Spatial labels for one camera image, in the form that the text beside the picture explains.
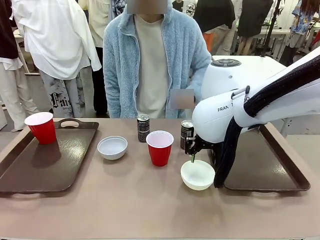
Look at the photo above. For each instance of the black tripod stand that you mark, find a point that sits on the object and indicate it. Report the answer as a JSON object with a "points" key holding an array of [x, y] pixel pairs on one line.
{"points": [[271, 25]]}

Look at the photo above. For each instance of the person in blue fleece jacket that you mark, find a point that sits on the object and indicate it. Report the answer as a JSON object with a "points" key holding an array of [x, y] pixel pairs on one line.
{"points": [[120, 75]]}

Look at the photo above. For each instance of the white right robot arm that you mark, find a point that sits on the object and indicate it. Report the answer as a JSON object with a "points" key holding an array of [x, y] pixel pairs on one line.
{"points": [[217, 117]]}

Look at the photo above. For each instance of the brown plastic serving tray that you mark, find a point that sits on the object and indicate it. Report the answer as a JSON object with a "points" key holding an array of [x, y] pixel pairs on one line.
{"points": [[260, 160], [75, 155]]}

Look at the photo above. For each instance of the person in white shirt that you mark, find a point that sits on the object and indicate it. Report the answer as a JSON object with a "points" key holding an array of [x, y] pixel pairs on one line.
{"points": [[57, 37]]}

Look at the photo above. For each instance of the person in colourful patterned shirt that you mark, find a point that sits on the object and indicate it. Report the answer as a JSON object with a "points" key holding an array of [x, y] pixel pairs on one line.
{"points": [[300, 25]]}

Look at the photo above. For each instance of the black drink can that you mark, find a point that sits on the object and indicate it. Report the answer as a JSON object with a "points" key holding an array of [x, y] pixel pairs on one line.
{"points": [[186, 132], [143, 130]]}

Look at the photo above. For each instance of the person in dark maroon sweater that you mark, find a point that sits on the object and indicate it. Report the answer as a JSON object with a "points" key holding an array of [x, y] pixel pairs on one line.
{"points": [[10, 75]]}

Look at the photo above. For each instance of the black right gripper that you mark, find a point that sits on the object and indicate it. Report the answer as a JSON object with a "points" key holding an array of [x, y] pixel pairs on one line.
{"points": [[197, 146]]}

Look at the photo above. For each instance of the white bowl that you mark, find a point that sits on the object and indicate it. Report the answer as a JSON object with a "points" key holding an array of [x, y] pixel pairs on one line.
{"points": [[112, 150], [197, 177]]}

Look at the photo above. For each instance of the red plastic cup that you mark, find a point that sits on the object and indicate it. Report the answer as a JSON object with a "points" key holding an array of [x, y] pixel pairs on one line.
{"points": [[160, 152], [44, 131]]}

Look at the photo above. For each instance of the person in black top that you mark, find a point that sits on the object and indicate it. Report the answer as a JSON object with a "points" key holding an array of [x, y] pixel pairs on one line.
{"points": [[215, 17]]}

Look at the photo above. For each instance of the white background table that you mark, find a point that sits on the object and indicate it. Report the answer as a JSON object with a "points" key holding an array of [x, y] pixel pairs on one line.
{"points": [[277, 32]]}

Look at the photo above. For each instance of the person in black dress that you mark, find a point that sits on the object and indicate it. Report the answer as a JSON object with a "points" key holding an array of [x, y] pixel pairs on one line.
{"points": [[252, 17]]}

